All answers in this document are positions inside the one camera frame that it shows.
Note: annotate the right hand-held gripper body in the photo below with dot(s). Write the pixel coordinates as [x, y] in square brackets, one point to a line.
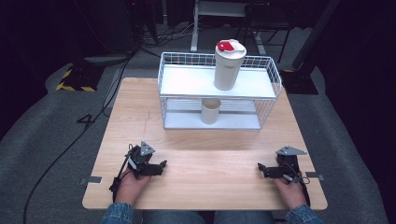
[286, 165]

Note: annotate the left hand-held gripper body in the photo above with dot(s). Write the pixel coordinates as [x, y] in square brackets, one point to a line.
[140, 160]

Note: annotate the beige cup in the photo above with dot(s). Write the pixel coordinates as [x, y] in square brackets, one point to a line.
[210, 111]

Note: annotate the cream tumbler with red lid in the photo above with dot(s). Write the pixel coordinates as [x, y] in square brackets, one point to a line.
[228, 67]

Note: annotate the person's right hand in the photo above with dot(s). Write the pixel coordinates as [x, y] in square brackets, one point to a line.
[289, 193]

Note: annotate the person's left hand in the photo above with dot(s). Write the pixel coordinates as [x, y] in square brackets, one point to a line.
[130, 188]

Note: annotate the grey tape strip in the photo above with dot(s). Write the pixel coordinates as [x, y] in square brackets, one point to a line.
[314, 175]
[91, 179]

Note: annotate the black yellow striped stand base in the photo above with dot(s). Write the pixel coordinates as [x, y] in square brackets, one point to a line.
[79, 79]

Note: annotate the black slanted pole with base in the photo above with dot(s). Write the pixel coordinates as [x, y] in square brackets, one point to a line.
[314, 34]

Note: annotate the white metal stand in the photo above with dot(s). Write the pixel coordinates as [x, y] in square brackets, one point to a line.
[195, 28]

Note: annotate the black metal chair frame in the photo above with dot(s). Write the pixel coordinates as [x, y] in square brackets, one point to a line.
[271, 18]

